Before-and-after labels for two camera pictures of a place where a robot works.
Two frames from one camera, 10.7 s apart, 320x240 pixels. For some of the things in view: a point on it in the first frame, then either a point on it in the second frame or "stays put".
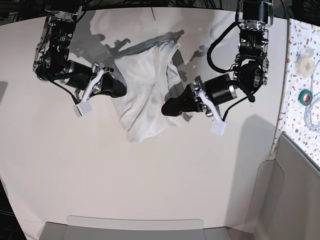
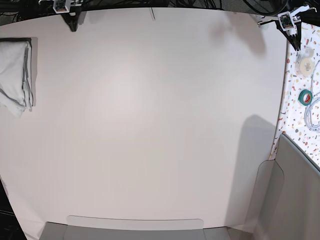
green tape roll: (305, 97) stays put
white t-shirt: (144, 70) → (16, 87)
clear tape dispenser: (305, 62) stays put
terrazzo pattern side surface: (300, 118) stays put
